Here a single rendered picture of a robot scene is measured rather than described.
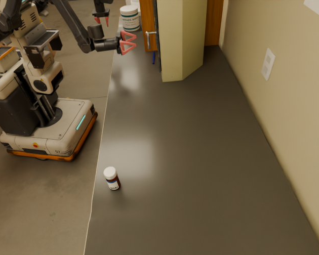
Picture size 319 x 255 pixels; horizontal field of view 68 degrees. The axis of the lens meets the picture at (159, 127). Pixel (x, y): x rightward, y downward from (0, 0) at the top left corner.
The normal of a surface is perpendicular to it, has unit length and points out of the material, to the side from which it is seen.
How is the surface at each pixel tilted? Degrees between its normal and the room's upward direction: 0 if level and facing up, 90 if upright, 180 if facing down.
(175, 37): 90
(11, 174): 0
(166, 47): 90
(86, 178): 0
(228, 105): 0
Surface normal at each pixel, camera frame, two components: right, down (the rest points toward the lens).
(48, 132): -0.07, -0.69
